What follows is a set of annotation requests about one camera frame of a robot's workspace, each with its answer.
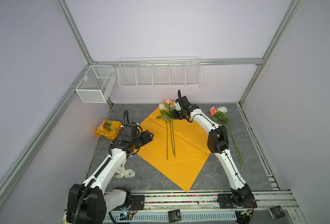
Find white fake rose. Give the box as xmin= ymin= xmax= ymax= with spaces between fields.
xmin=169 ymin=105 xmax=176 ymax=157

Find light pink fake rose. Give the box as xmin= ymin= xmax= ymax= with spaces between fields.
xmin=164 ymin=99 xmax=176 ymax=157

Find cream fake rose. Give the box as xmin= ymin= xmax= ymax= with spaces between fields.
xmin=156 ymin=103 xmax=168 ymax=160

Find dark pink fake rose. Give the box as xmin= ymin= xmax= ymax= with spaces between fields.
xmin=209 ymin=106 xmax=244 ymax=167

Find orange wrapping paper sheet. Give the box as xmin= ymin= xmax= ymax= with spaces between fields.
xmin=139 ymin=108 xmax=210 ymax=192

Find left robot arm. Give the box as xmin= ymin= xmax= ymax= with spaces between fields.
xmin=66 ymin=130 xmax=154 ymax=224

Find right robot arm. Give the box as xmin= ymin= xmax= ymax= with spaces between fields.
xmin=171 ymin=100 xmax=256 ymax=208

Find white ribbon gold lettering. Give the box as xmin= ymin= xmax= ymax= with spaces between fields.
xmin=114 ymin=162 xmax=135 ymax=179

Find yellow snack bag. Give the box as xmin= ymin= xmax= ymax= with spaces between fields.
xmin=94 ymin=119 xmax=122 ymax=140

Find white mesh box basket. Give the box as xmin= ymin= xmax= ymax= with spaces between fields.
xmin=75 ymin=65 xmax=116 ymax=103

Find black box centre front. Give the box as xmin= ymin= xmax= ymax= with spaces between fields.
xmin=168 ymin=210 xmax=182 ymax=223

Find black box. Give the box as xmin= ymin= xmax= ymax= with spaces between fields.
xmin=168 ymin=210 xmax=182 ymax=223
xmin=268 ymin=205 xmax=286 ymax=219

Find black box right front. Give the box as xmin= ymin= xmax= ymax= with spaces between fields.
xmin=268 ymin=205 xmax=286 ymax=219

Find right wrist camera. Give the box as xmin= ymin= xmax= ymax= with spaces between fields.
xmin=174 ymin=96 xmax=192 ymax=111

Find white wire wall shelf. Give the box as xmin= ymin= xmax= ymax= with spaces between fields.
xmin=117 ymin=57 xmax=202 ymax=88

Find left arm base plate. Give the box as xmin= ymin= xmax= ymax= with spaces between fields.
xmin=114 ymin=195 xmax=145 ymax=211

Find white slotted cable duct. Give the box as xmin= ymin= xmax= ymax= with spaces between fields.
xmin=111 ymin=211 xmax=237 ymax=224

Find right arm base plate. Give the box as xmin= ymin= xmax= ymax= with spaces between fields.
xmin=216 ymin=194 xmax=257 ymax=209

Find aluminium front rail frame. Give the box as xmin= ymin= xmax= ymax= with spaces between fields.
xmin=65 ymin=190 xmax=306 ymax=224

